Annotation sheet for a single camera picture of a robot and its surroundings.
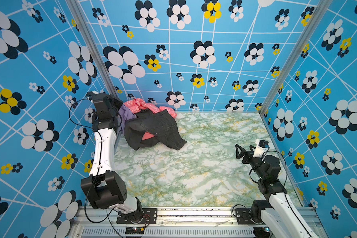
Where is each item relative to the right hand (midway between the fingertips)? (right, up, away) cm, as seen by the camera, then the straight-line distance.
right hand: (245, 146), depth 79 cm
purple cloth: (-67, +17, +6) cm, 69 cm away
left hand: (-67, +27, -4) cm, 73 cm away
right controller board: (+4, -39, -10) cm, 41 cm away
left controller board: (-58, -41, -7) cm, 71 cm away
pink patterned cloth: (-67, +26, +28) cm, 77 cm away
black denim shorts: (-47, +12, +17) cm, 52 cm away
